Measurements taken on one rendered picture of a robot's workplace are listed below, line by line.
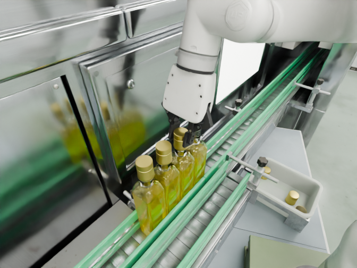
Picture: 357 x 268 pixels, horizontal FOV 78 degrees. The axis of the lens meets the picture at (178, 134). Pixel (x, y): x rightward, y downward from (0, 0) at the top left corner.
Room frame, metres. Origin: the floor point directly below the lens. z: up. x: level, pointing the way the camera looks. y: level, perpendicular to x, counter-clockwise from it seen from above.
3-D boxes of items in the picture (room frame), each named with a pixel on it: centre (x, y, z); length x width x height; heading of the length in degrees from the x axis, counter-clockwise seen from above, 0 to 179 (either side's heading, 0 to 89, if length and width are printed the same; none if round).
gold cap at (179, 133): (0.38, -0.01, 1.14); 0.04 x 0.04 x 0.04
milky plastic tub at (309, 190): (0.47, -0.38, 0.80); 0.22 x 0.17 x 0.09; 50
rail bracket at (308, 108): (0.94, -0.64, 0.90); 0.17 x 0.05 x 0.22; 50
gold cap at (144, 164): (0.29, 0.07, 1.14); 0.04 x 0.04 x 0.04
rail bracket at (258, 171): (0.45, -0.23, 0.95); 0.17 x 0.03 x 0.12; 50
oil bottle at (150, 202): (0.29, 0.07, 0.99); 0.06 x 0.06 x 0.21; 50
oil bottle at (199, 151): (0.42, -0.04, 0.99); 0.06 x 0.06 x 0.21; 50
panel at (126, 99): (0.72, -0.12, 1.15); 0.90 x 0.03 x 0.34; 140
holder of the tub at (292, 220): (0.49, -0.36, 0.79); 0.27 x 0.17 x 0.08; 50
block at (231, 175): (0.46, -0.21, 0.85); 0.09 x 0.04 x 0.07; 50
